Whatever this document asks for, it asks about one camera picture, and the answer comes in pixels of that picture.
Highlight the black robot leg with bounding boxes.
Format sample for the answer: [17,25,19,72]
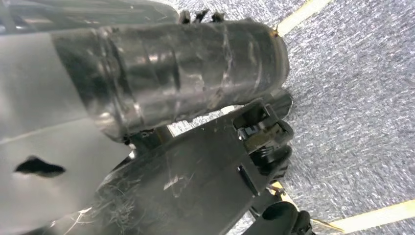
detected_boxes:
[48,89,314,235]

